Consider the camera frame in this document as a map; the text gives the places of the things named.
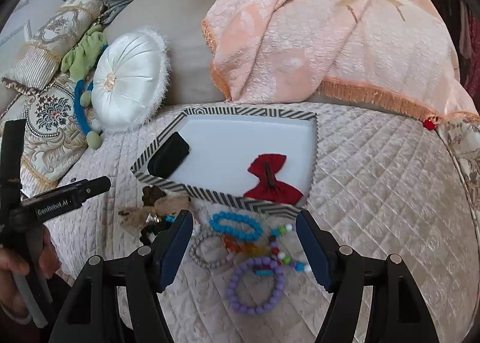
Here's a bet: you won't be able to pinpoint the leopard tan bow clip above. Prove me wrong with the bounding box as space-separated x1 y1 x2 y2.
119 193 191 235

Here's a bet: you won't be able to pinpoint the multicolour round bead bracelet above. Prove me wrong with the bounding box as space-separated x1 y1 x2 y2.
268 223 313 273

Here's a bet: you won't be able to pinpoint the black scrunchie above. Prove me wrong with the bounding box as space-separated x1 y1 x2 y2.
139 221 173 246

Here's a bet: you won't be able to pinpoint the brown scrunchie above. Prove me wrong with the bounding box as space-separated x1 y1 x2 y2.
142 185 167 206

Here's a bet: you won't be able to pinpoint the grey woven bangle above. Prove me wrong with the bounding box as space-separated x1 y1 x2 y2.
190 231 231 270

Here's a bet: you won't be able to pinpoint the black velvet case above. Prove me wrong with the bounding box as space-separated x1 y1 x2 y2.
147 132 190 179

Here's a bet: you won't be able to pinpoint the purple bead bracelet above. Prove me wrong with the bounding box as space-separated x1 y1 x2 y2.
225 256 287 315

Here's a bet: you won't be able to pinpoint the orange yellow crystal bracelet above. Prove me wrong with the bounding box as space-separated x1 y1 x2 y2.
223 235 271 260

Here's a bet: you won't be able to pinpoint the blue bead bracelet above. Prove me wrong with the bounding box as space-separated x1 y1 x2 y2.
208 209 266 243

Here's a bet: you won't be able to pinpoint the red bow hair clip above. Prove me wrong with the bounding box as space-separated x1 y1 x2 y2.
243 154 304 205

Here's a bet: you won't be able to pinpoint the person's left hand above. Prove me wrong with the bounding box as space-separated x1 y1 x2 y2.
0 227 61 322

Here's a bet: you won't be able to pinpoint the floral tapestry pillow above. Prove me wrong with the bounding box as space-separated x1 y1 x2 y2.
1 73 87 197

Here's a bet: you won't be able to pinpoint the cream bolster pillow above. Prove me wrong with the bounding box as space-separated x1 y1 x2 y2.
1 0 104 94

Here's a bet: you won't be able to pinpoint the green blue plush toy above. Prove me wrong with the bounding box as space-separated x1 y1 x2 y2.
60 24 107 150

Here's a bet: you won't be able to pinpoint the round white satin cushion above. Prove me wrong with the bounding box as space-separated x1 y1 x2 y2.
91 27 170 133

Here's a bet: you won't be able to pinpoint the quilted pale pink bedspread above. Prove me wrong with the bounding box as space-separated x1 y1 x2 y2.
22 102 480 343

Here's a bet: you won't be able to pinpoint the floral cream bed cover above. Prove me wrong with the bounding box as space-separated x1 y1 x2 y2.
438 117 480 236

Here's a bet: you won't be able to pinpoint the red pompom tassel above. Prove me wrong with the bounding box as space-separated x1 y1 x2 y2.
422 118 438 131

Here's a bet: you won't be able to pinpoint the striped black white tray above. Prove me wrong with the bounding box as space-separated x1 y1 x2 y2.
131 106 317 218

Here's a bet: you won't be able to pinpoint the beige headboard cushion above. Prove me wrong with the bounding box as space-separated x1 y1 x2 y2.
104 0 224 105

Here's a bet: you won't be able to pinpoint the peach quilted fringed blanket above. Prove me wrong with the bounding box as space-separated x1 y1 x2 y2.
202 0 479 121

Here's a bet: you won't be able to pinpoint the hanging clothes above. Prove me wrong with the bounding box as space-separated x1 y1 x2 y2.
431 0 479 103

